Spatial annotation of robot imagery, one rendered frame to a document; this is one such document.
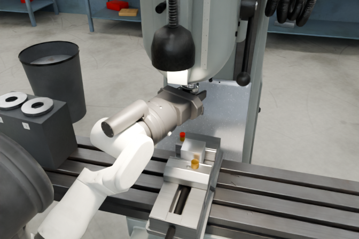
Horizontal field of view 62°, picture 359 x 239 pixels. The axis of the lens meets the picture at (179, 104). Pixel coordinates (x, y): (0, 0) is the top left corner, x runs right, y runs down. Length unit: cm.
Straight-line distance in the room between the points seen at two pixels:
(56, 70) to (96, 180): 202
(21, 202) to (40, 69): 227
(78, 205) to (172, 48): 31
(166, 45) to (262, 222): 58
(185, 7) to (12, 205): 38
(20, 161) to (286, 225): 73
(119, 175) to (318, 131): 244
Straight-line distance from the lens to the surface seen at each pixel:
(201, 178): 82
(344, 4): 512
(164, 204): 80
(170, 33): 46
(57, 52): 295
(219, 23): 57
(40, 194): 31
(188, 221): 77
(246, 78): 61
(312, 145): 269
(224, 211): 88
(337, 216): 97
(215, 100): 114
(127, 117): 57
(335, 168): 255
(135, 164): 57
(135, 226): 99
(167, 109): 63
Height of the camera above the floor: 163
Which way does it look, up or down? 34 degrees down
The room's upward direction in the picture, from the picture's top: straight up
